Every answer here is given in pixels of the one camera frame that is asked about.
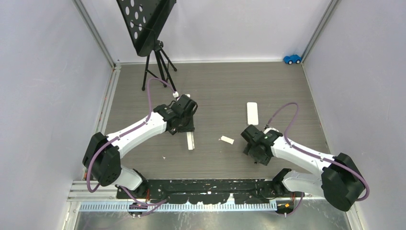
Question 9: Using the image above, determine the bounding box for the long white remote control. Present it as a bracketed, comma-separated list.
[186, 132, 195, 150]

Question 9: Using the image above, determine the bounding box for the narrow white battery cover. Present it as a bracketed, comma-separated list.
[219, 136, 235, 145]

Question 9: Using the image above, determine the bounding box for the white remote with dark buttons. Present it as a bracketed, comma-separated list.
[247, 102, 259, 126]

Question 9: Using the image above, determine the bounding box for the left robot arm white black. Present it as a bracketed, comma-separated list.
[82, 94, 198, 198]

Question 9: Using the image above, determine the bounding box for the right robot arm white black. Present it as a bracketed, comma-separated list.
[241, 125, 366, 211]

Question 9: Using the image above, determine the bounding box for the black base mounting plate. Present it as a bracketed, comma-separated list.
[116, 179, 304, 205]

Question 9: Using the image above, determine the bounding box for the blue toy car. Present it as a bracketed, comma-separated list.
[283, 55, 302, 65]

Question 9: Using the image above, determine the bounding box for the black music stand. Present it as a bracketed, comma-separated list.
[116, 0, 177, 91]

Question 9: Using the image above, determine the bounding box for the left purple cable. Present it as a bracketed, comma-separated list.
[86, 78, 180, 194]

